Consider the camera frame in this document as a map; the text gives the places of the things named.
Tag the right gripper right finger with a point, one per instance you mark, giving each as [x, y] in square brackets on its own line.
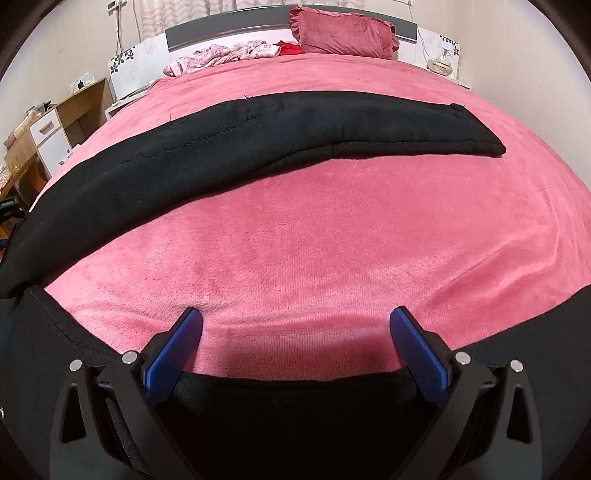
[488, 425]

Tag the glass bedside lamp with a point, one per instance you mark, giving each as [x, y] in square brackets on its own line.
[442, 64]

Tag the pink patterned pajamas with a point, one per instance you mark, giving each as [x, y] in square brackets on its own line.
[217, 55]

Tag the left white nightstand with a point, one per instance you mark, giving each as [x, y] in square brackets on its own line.
[118, 105]

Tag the right white nightstand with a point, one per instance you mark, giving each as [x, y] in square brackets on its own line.
[460, 83]

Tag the red garment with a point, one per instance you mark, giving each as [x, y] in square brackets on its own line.
[289, 48]

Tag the pink fleece bed blanket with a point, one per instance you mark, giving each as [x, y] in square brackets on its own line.
[297, 275]

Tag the white drawer cabinet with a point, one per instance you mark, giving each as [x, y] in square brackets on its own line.
[51, 142]

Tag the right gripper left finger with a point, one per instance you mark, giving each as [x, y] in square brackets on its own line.
[103, 424]

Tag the black pants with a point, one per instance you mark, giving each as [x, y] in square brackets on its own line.
[365, 426]

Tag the dark red ruffled pillow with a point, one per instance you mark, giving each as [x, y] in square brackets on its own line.
[326, 32]

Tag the wooden desk with shelves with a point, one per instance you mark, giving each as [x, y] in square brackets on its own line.
[80, 114]

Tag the white nightstand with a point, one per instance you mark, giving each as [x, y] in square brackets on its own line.
[460, 83]
[118, 105]

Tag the patterned white curtain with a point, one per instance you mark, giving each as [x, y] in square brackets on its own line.
[153, 17]

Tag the grey white headboard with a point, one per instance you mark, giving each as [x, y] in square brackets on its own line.
[134, 69]

